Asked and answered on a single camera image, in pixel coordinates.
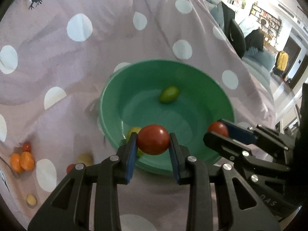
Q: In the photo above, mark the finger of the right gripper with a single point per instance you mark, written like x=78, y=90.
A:
x=243, y=156
x=263, y=137

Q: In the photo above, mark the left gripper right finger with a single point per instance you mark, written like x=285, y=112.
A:
x=239, y=207

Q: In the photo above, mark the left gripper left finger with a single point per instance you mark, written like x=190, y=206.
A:
x=68, y=206

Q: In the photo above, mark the beige round fruit right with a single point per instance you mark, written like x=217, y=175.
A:
x=85, y=158

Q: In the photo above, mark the beige round fruit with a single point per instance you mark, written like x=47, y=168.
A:
x=31, y=200
x=85, y=158

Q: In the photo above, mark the beige round fruit left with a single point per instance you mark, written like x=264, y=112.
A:
x=31, y=200

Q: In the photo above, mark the green plastic bowl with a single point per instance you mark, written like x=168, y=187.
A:
x=130, y=99

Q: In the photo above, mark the grey sofa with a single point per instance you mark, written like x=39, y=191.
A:
x=258, y=63

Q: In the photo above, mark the orange tangerine right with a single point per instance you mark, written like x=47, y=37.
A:
x=27, y=161

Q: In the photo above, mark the orange tangerine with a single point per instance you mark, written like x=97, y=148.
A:
x=27, y=161
x=15, y=163

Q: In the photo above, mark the green lime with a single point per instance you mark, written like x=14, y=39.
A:
x=169, y=94

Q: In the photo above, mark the yellow jacket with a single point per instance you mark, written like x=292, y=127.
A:
x=281, y=63

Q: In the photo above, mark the small red tomato back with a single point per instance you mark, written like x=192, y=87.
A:
x=26, y=147

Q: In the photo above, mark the orange tangerine left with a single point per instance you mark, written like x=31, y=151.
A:
x=15, y=163

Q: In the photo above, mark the black clothing on sofa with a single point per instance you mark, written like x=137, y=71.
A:
x=245, y=36

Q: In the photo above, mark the pink polka dot blanket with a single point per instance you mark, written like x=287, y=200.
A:
x=56, y=56

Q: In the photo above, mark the wall shelf with items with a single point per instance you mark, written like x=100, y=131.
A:
x=269, y=25

